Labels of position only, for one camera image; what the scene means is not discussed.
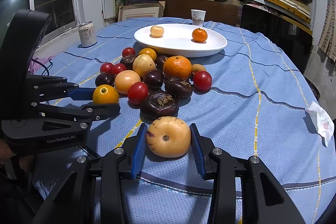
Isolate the white drink can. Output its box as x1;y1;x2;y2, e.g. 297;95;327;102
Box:
78;21;97;48

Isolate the brown board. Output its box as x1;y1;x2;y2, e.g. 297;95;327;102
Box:
161;0;239;26

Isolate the large orange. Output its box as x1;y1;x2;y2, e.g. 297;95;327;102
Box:
163;56;192;80

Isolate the white oval plate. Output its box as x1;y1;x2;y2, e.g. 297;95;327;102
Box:
134;23;228;58

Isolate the blue checked tablecloth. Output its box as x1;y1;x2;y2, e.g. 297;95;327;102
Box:
33;18;335;223

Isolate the small yellow tomato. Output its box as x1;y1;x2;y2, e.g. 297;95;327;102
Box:
138;48;157;61

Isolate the red cherry tomato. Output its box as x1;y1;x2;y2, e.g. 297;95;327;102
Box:
122;47;135;57
100;62;114;75
110;63;127;76
127;82;149;105
193;71;213;92

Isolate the dark purple plum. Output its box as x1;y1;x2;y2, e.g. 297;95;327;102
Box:
143;70;163;89
95;73;114;87
155;55;168;71

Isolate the black cable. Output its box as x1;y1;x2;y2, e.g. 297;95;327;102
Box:
31;57;53;76

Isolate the small brown kiwi fruit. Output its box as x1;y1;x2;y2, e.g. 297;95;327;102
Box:
191;64;207;73

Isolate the cardboard framed box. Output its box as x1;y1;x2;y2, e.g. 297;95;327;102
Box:
117;1;166;22

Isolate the white paper cup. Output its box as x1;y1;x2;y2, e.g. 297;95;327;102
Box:
191;9;206;26

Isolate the pale yellow pear fruit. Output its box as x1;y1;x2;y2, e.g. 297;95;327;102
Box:
133;54;156;77

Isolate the pale peach round fruit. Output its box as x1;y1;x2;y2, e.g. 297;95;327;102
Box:
114;70;141;95

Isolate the pale peach fruit on plate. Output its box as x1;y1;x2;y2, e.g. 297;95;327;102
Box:
150;26;164;38

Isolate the dark purple mangosteen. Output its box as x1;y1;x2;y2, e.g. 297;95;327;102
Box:
165;77;193;99
120;54;137;70
140;90;179;120

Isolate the crumpled white tissue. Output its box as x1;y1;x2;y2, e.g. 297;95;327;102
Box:
305;101;335;147

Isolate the small orange on plate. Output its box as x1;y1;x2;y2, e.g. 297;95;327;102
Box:
192;28;208;43

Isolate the black chair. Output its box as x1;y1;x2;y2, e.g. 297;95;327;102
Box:
240;5;313;73

